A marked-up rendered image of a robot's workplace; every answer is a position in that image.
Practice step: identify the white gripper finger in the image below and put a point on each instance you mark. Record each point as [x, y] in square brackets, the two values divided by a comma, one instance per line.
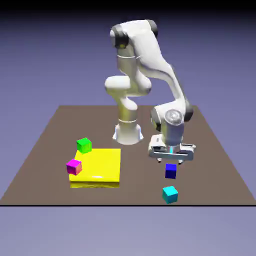
[180, 161]
[159, 159]

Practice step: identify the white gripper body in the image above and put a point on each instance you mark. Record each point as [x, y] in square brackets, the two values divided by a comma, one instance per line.
[186, 153]

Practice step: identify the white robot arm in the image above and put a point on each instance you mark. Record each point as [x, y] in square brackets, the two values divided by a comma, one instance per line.
[148, 58]

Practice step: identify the small blue cube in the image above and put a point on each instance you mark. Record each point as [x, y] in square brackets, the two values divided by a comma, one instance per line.
[170, 171]

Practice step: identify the small cyan cube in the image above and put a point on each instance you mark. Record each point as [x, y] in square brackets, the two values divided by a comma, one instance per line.
[170, 195]

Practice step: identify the small green cube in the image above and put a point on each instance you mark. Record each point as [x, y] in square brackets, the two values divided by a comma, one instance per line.
[84, 145]

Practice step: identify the small magenta cube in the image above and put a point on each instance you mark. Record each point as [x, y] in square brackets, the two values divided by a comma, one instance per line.
[73, 167]

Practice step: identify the large yellow box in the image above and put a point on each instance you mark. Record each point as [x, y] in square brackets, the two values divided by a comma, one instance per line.
[101, 164]

